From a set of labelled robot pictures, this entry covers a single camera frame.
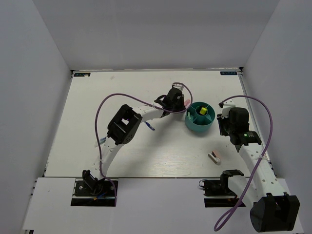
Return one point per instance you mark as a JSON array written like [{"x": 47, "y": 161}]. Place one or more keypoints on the corner table label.
[
  {"x": 228, "y": 73},
  {"x": 82, "y": 74}
]

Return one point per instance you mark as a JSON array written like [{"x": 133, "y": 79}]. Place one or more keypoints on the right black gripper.
[{"x": 221, "y": 122}]

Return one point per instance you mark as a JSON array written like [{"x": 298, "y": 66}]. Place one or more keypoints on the pink white eraser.
[{"x": 214, "y": 156}]

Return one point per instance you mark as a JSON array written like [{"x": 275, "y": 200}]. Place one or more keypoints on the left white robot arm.
[{"x": 123, "y": 127}]

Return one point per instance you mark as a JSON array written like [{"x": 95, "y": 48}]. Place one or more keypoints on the yellow cap black highlighter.
[{"x": 203, "y": 111}]

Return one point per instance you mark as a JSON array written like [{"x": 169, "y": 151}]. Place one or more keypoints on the blue ballpoint pen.
[{"x": 150, "y": 126}]

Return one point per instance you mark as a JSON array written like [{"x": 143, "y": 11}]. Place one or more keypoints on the right corner table label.
[{"x": 228, "y": 73}]

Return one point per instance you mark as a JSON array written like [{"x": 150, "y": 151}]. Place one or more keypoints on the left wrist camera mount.
[{"x": 178, "y": 85}]

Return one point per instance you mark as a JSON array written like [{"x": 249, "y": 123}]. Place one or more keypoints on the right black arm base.
[{"x": 216, "y": 191}]

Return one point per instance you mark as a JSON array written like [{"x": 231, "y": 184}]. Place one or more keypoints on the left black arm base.
[{"x": 103, "y": 196}]

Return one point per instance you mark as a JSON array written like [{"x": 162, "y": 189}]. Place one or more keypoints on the pink highlighter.
[{"x": 187, "y": 102}]

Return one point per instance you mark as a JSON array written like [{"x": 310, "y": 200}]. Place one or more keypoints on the left corner table label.
[{"x": 82, "y": 74}]

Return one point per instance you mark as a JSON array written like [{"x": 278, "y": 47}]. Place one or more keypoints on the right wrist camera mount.
[{"x": 225, "y": 107}]

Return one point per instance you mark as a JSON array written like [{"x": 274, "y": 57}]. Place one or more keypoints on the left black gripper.
[{"x": 182, "y": 107}]

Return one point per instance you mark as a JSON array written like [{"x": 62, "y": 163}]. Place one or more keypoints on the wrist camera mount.
[
  {"x": 178, "y": 85},
  {"x": 225, "y": 107}
]

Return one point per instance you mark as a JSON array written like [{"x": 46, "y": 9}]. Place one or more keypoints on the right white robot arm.
[{"x": 272, "y": 209}]

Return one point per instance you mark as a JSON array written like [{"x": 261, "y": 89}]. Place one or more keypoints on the teal round organizer container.
[{"x": 200, "y": 123}]

